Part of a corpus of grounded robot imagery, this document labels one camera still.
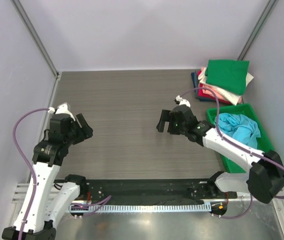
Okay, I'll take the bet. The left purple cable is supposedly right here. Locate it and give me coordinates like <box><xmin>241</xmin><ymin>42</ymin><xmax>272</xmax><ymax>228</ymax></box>
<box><xmin>12</xmin><ymin>107</ymin><xmax>112</xmax><ymax>240</ymax></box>

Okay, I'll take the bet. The green plastic tray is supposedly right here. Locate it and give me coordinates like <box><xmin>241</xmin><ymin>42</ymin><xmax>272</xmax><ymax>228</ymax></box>
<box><xmin>205</xmin><ymin>103</ymin><xmax>277</xmax><ymax>175</ymax></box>

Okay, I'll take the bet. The aluminium frame post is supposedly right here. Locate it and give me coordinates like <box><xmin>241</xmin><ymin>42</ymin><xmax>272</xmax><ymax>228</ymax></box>
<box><xmin>237</xmin><ymin>0</ymin><xmax>279</xmax><ymax>61</ymax></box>
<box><xmin>10</xmin><ymin>0</ymin><xmax>59</xmax><ymax>78</ymax></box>

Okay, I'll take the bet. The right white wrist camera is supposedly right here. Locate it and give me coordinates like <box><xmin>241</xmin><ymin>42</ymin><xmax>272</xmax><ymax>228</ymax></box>
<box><xmin>174</xmin><ymin>95</ymin><xmax>191</xmax><ymax>108</ymax></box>

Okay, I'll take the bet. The folded cream t shirt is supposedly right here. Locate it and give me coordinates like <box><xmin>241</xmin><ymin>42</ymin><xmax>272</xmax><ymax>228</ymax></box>
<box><xmin>200</xmin><ymin>67</ymin><xmax>254</xmax><ymax>106</ymax></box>

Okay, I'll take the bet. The right aluminium frame post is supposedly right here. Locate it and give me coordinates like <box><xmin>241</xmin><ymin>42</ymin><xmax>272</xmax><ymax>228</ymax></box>
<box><xmin>237</xmin><ymin>0</ymin><xmax>279</xmax><ymax>61</ymax></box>

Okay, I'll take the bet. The left aluminium frame post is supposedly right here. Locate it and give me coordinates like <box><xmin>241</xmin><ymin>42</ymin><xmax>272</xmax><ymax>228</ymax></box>
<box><xmin>10</xmin><ymin>0</ymin><xmax>59</xmax><ymax>78</ymax></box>

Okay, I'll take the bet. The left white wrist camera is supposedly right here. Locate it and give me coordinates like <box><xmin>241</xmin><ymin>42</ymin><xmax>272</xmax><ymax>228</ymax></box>
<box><xmin>47</xmin><ymin>102</ymin><xmax>72</xmax><ymax>116</ymax></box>

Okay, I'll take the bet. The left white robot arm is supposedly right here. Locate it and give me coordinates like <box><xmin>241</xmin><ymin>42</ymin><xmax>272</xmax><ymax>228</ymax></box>
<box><xmin>1</xmin><ymin>113</ymin><xmax>93</xmax><ymax>240</ymax></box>

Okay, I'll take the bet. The slotted white cable duct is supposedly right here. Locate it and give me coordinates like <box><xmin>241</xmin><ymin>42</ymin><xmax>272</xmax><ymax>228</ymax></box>
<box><xmin>67</xmin><ymin>202</ymin><xmax>212</xmax><ymax>214</ymax></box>

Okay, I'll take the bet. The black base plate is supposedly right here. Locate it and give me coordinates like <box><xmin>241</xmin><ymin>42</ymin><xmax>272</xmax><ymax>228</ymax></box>
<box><xmin>76</xmin><ymin>178</ymin><xmax>238</xmax><ymax>206</ymax></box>

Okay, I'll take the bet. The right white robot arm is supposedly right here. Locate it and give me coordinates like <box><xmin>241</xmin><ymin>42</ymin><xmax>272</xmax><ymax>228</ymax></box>
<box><xmin>156</xmin><ymin>104</ymin><xmax>284</xmax><ymax>204</ymax></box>

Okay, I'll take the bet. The folded navy t shirt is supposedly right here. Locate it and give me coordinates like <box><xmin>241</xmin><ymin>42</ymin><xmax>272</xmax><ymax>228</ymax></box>
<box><xmin>191</xmin><ymin>71</ymin><xmax>214</xmax><ymax>102</ymax></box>

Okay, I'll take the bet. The light blue t shirt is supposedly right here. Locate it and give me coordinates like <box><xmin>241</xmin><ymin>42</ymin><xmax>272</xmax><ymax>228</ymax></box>
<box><xmin>218</xmin><ymin>113</ymin><xmax>261</xmax><ymax>149</ymax></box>

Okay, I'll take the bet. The folded pink t shirt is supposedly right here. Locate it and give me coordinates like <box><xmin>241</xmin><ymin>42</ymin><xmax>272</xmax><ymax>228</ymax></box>
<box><xmin>197</xmin><ymin>68</ymin><xmax>229</xmax><ymax>102</ymax></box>

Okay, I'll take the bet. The green t shirt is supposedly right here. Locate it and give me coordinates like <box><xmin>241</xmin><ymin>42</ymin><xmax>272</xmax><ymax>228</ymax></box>
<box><xmin>206</xmin><ymin>59</ymin><xmax>250</xmax><ymax>95</ymax></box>

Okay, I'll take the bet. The aluminium rail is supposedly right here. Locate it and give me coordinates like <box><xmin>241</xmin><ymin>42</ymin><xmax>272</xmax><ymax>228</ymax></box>
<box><xmin>12</xmin><ymin>183</ymin><xmax>63</xmax><ymax>204</ymax></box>

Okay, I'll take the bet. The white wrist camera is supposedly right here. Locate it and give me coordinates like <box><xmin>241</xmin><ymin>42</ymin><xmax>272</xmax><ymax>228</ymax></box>
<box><xmin>174</xmin><ymin>95</ymin><xmax>191</xmax><ymax>108</ymax></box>
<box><xmin>47</xmin><ymin>102</ymin><xmax>72</xmax><ymax>116</ymax></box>

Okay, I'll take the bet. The folded red t shirt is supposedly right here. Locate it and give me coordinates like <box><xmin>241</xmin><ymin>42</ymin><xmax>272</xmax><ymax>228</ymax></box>
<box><xmin>195</xmin><ymin>89</ymin><xmax>232</xmax><ymax>105</ymax></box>

